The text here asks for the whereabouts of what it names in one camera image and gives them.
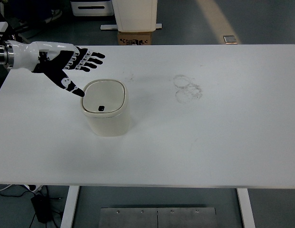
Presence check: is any white power strip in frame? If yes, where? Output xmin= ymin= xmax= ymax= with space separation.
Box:
xmin=24 ymin=185 xmax=43 ymax=192

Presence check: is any black power adapter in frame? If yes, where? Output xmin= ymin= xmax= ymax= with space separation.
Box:
xmin=31 ymin=195 xmax=52 ymax=224

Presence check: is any white table foot bar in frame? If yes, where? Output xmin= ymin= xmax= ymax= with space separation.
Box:
xmin=100 ymin=23 xmax=162 ymax=30

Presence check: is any cream desktop trash can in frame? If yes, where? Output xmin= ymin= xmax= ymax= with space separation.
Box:
xmin=80 ymin=79 xmax=130 ymax=137

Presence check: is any metal base plate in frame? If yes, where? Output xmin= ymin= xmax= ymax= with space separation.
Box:
xmin=99 ymin=207 xmax=219 ymax=228

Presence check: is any left white table leg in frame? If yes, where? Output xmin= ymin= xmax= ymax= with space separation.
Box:
xmin=60 ymin=186 xmax=80 ymax=228

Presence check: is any cardboard box with print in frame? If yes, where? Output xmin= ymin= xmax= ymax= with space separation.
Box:
xmin=117 ymin=32 xmax=152 ymax=46

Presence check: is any white appliance with slot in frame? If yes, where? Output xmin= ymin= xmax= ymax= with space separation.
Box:
xmin=70 ymin=0 xmax=114 ymax=17

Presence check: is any white and black robot palm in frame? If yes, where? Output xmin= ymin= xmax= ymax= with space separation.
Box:
xmin=9 ymin=40 xmax=105 ymax=97

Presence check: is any white table leg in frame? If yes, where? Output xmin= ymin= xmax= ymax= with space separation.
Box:
xmin=60 ymin=186 xmax=80 ymax=228
xmin=236 ymin=188 xmax=256 ymax=228

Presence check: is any right white table leg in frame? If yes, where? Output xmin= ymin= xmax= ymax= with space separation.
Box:
xmin=236 ymin=188 xmax=256 ymax=228

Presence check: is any large white bin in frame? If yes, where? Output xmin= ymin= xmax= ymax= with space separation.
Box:
xmin=112 ymin=0 xmax=157 ymax=32

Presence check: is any grey floor socket plate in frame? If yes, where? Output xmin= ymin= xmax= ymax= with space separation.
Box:
xmin=223 ymin=35 xmax=238 ymax=44

